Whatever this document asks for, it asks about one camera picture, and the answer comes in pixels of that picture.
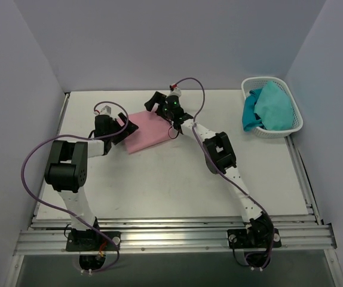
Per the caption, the pink t shirt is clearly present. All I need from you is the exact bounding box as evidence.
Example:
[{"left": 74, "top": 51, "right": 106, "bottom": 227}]
[{"left": 124, "top": 111, "right": 171, "bottom": 154}]

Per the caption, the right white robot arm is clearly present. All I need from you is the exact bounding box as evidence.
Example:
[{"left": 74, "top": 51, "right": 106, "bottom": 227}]
[{"left": 144, "top": 90, "right": 274, "bottom": 247}]

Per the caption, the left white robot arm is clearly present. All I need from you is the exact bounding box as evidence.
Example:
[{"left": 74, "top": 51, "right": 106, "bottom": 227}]
[{"left": 44, "top": 112, "right": 139, "bottom": 251}]

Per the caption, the dark teal t shirt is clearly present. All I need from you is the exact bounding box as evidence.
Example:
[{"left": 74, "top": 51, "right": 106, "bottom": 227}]
[{"left": 242, "top": 88, "right": 264, "bottom": 132}]

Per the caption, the white plastic basket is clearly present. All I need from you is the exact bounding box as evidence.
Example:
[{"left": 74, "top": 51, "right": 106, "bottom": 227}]
[{"left": 241, "top": 77, "right": 304, "bottom": 139}]

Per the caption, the light teal t shirt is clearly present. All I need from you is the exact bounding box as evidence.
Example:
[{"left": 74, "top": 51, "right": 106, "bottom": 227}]
[{"left": 255, "top": 81, "right": 294, "bottom": 131}]

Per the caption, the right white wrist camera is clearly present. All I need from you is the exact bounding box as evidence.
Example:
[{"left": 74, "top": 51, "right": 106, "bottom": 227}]
[{"left": 169, "top": 84, "right": 182, "bottom": 97}]

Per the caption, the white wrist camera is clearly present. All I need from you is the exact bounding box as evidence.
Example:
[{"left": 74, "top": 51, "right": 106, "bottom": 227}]
[
  {"left": 94, "top": 105, "right": 112, "bottom": 116},
  {"left": 169, "top": 84, "right": 182, "bottom": 97}
]

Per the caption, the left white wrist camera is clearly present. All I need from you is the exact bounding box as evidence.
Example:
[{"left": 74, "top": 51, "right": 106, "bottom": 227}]
[{"left": 94, "top": 105, "right": 112, "bottom": 116}]

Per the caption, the black wire loop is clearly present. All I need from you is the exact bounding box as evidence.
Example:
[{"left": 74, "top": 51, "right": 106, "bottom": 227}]
[{"left": 166, "top": 125, "right": 180, "bottom": 141}]

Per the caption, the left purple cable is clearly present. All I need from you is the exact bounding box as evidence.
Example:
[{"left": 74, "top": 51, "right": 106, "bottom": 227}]
[{"left": 20, "top": 101, "right": 129, "bottom": 273}]

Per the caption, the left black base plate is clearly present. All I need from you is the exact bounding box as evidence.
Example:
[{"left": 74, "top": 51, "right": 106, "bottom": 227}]
[{"left": 66, "top": 229, "right": 121, "bottom": 252}]

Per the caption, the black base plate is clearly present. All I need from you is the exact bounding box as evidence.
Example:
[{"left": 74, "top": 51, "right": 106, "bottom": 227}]
[
  {"left": 227, "top": 228, "right": 272, "bottom": 249},
  {"left": 66, "top": 229, "right": 121, "bottom": 252}
]

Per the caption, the aluminium rail frame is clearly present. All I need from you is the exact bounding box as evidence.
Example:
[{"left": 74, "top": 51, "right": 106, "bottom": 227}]
[{"left": 10, "top": 92, "right": 338, "bottom": 287}]

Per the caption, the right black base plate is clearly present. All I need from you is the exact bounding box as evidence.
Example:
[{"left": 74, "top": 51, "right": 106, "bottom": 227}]
[{"left": 227, "top": 228, "right": 272, "bottom": 249}]

